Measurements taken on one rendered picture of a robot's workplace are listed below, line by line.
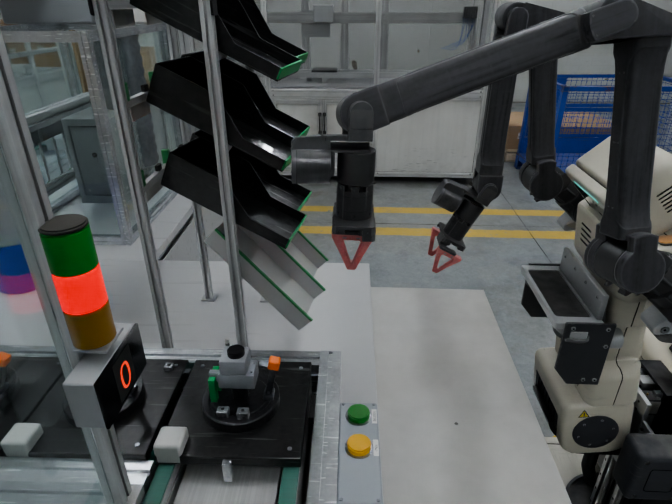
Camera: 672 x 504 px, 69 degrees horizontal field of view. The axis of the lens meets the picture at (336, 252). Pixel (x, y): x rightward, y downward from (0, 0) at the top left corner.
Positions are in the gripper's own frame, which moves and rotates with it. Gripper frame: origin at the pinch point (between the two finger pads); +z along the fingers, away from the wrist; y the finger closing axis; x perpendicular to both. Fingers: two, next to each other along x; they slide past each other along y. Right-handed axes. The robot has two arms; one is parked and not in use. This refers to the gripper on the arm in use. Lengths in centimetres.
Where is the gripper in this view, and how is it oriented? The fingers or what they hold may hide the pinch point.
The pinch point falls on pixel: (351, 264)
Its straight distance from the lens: 81.8
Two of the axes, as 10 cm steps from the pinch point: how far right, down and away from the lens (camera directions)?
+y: -0.3, 4.5, -8.9
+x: 10.0, 0.4, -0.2
